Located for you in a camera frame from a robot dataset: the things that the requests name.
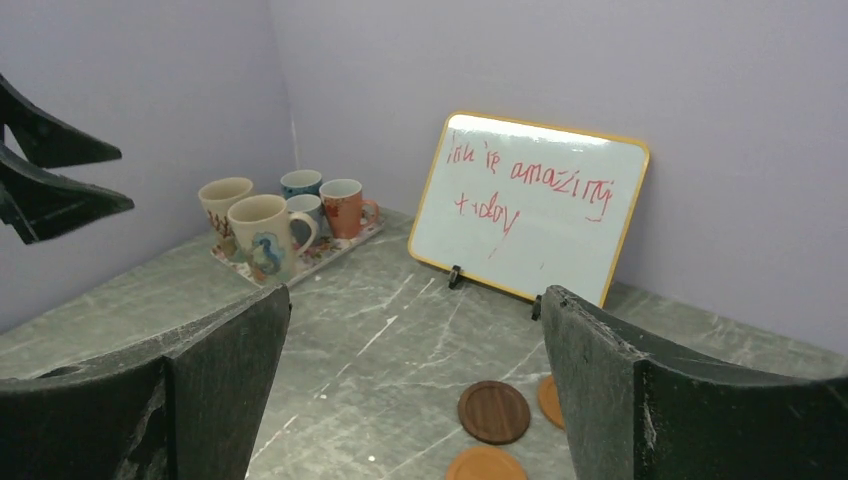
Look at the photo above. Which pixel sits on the yellow framed whiteboard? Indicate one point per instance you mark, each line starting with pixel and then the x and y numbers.
pixel 519 206

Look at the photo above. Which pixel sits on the cream coral pattern mug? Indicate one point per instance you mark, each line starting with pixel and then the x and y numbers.
pixel 216 199

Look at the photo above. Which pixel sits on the light wooden coaster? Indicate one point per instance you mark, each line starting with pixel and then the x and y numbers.
pixel 485 463
pixel 548 402

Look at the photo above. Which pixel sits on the small light blue mug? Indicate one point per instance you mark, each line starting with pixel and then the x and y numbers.
pixel 312 206

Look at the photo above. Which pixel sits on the teal blue mug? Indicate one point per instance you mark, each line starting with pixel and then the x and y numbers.
pixel 300 182

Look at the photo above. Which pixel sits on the orange floral mug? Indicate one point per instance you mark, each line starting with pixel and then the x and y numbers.
pixel 347 212

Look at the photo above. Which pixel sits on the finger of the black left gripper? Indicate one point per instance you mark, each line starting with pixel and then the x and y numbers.
pixel 47 141
pixel 42 206

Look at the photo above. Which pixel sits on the black whiteboard stand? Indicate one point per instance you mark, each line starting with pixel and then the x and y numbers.
pixel 456 276

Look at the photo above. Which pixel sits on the floral serving tray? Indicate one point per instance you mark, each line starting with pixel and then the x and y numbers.
pixel 313 259

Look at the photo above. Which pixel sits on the dark walnut wooden coaster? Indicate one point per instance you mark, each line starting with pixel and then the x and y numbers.
pixel 494 412

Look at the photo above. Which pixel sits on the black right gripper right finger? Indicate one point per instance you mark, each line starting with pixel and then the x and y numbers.
pixel 639 406

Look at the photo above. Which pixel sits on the cream seahorse mug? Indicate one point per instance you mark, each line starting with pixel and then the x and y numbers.
pixel 262 227

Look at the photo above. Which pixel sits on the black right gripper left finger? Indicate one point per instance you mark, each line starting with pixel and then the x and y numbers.
pixel 184 404

